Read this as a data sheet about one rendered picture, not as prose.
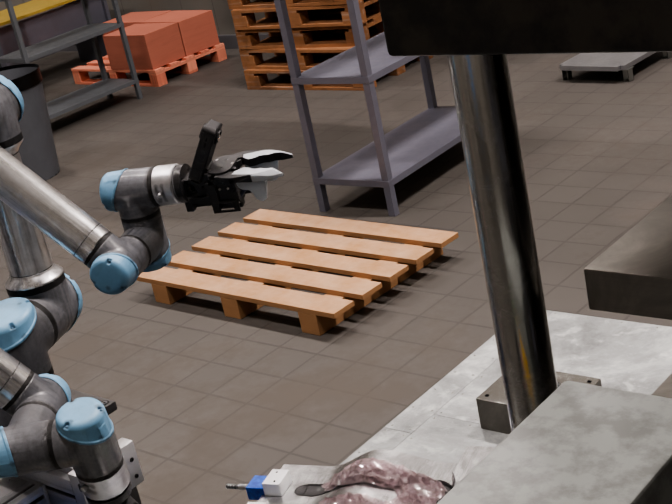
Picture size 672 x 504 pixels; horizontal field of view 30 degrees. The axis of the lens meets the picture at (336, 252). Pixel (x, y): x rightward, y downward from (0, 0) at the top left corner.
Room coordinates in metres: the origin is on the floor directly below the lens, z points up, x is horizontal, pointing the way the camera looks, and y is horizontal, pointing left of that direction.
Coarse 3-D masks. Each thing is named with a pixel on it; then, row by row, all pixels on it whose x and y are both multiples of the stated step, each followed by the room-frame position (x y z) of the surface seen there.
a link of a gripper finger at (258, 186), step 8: (248, 168) 2.14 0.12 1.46; (264, 168) 2.12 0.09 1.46; (272, 168) 2.11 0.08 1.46; (256, 176) 2.11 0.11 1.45; (264, 176) 2.11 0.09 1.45; (272, 176) 2.10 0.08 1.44; (280, 176) 2.11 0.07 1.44; (240, 184) 2.14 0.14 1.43; (248, 184) 2.13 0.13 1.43; (256, 184) 2.12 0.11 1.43; (264, 184) 2.11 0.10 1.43; (256, 192) 2.13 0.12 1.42; (264, 192) 2.12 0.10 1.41
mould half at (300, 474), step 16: (480, 448) 1.96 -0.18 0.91; (400, 464) 2.00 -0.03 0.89; (416, 464) 2.00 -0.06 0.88; (432, 464) 2.00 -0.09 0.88; (448, 464) 1.99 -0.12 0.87; (464, 464) 1.92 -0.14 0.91; (304, 480) 2.07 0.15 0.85; (320, 480) 2.06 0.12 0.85; (448, 480) 1.94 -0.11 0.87; (288, 496) 2.03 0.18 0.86; (304, 496) 2.01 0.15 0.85; (320, 496) 1.99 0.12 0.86; (384, 496) 1.90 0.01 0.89
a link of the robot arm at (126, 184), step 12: (144, 168) 2.23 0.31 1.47; (108, 180) 2.23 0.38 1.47; (120, 180) 2.22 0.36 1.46; (132, 180) 2.21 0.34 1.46; (144, 180) 2.20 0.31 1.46; (108, 192) 2.22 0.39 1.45; (120, 192) 2.21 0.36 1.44; (132, 192) 2.20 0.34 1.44; (144, 192) 2.19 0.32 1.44; (108, 204) 2.22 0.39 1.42; (120, 204) 2.21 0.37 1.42; (132, 204) 2.21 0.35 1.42; (144, 204) 2.20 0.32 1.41; (156, 204) 2.20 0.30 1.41; (120, 216) 2.23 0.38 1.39; (132, 216) 2.21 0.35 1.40; (144, 216) 2.21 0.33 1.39
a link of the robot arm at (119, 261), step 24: (0, 168) 2.15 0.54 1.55; (24, 168) 2.17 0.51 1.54; (0, 192) 2.14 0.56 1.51; (24, 192) 2.13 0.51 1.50; (48, 192) 2.14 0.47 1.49; (24, 216) 2.14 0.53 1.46; (48, 216) 2.12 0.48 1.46; (72, 216) 2.12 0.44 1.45; (72, 240) 2.11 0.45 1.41; (96, 240) 2.11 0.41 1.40; (120, 240) 2.13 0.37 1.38; (96, 264) 2.07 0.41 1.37; (120, 264) 2.07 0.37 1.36; (144, 264) 2.13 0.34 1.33; (120, 288) 2.07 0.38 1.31
